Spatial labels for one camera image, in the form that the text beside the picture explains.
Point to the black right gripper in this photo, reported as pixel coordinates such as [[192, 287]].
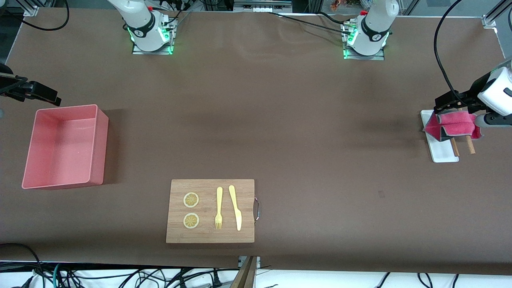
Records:
[[8, 84]]

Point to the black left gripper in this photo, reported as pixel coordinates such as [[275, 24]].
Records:
[[476, 94]]

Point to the pink and grey cloth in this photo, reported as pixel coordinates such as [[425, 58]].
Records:
[[456, 122]]

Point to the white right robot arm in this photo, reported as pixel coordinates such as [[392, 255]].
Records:
[[142, 24]]

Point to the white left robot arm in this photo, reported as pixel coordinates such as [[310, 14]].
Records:
[[376, 24]]

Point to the brown wooden rod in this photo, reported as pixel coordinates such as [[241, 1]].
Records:
[[455, 148], [470, 146]]

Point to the white rectangular tray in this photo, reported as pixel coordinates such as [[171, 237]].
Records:
[[442, 152]]

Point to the pink plastic bin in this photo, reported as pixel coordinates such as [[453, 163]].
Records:
[[64, 148]]

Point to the lemon slice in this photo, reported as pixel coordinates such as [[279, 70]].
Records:
[[191, 220], [191, 200]]

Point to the wooden cutting board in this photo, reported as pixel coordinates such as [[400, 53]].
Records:
[[212, 212]]

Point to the grey power strip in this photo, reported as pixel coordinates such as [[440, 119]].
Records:
[[262, 5]]

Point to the yellow plastic fork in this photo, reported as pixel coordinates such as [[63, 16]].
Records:
[[218, 208]]

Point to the yellow plastic knife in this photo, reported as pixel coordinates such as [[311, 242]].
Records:
[[235, 208]]

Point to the wooden plank edge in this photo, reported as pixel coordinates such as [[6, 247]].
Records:
[[246, 276]]

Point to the aluminium frame profile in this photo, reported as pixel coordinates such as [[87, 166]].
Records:
[[496, 14], [31, 8]]

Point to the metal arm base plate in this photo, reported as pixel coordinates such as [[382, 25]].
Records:
[[138, 51], [352, 57]]

